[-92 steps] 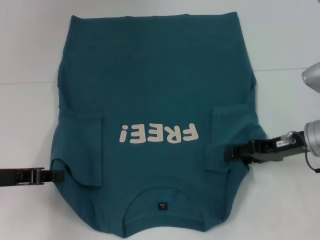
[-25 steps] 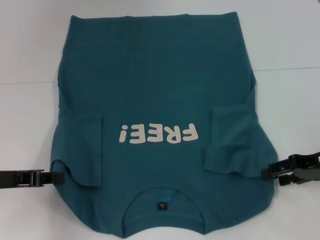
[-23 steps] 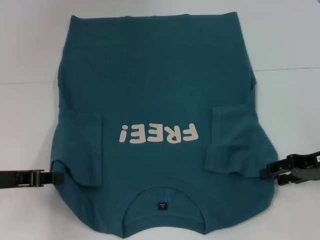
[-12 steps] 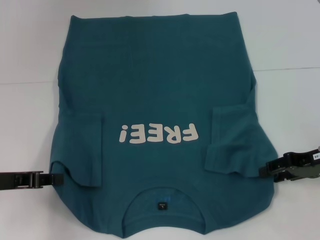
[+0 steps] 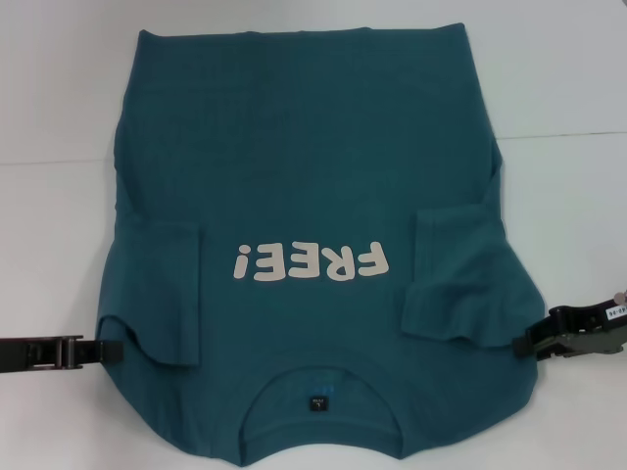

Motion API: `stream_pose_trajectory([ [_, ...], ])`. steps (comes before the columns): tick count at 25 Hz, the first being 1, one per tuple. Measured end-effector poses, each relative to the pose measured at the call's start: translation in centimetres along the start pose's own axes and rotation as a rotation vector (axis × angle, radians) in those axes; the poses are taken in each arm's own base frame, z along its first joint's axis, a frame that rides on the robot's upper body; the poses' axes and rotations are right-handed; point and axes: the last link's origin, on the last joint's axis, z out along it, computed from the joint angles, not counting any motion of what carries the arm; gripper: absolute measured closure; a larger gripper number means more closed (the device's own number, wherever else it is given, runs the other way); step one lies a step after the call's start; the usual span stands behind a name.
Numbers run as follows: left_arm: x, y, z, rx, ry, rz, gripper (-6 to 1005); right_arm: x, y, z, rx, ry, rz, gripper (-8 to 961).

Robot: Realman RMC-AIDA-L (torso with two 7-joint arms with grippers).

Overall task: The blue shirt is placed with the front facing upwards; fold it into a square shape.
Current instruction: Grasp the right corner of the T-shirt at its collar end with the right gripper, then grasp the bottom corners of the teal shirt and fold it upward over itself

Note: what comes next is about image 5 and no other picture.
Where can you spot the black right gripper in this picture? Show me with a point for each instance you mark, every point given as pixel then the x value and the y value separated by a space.
pixel 588 328

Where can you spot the teal FREE print t-shirt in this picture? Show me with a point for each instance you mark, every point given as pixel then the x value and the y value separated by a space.
pixel 313 147

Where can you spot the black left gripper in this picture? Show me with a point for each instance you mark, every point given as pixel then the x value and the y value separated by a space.
pixel 39 360

